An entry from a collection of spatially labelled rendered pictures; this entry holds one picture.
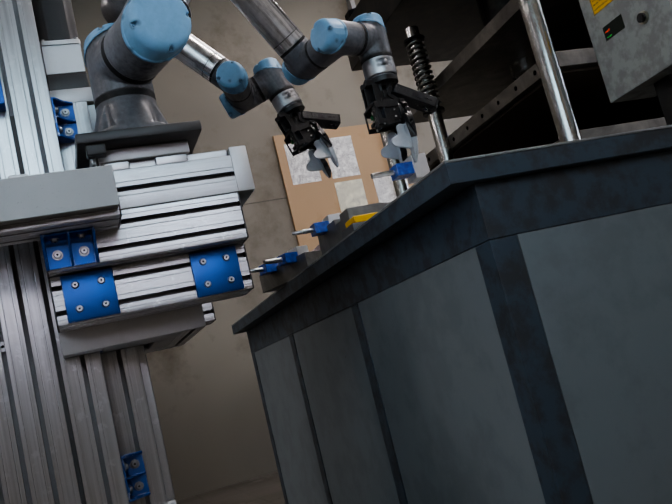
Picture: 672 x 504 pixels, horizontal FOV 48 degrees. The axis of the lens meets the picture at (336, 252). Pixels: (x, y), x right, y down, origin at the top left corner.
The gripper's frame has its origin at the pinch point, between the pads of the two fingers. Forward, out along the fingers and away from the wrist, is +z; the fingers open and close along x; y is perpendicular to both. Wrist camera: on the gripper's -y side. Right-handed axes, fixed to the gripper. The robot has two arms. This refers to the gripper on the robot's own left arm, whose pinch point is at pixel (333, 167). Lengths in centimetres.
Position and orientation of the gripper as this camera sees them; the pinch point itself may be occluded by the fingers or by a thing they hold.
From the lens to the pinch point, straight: 206.1
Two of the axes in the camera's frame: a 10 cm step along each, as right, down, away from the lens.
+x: 3.0, -3.3, -9.0
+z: 5.0, 8.5, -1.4
